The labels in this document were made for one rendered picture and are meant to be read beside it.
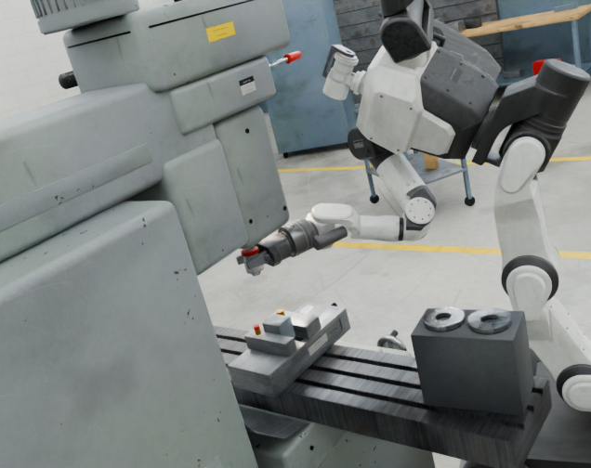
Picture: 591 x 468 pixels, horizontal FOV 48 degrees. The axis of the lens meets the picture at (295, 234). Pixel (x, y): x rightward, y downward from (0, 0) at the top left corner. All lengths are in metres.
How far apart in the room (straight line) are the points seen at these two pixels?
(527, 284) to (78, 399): 1.15
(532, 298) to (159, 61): 1.09
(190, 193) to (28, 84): 7.63
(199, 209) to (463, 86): 0.71
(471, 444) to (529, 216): 0.60
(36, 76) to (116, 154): 7.77
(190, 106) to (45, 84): 7.71
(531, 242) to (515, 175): 0.20
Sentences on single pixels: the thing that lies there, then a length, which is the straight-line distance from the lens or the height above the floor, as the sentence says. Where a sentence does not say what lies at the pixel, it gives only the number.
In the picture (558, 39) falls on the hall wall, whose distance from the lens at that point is 9.10.
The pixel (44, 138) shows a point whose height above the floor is 1.72.
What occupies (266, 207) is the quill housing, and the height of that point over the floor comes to 1.39.
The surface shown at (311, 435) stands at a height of 0.83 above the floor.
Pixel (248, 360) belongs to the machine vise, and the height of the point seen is 1.00.
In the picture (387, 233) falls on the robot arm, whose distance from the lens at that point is 1.81.
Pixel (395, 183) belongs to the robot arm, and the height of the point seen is 1.30.
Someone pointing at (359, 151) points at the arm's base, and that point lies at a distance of 1.93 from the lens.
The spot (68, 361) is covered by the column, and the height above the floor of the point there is 1.41.
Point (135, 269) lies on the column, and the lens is 1.19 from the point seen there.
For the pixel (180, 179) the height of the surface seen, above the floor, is 1.55.
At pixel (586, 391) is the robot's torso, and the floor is 0.70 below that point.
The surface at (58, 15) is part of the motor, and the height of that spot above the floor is 1.92.
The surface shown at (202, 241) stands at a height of 1.41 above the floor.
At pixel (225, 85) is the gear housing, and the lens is 1.51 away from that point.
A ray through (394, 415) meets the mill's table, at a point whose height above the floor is 0.93.
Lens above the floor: 1.86
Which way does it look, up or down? 20 degrees down
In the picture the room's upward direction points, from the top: 14 degrees counter-clockwise
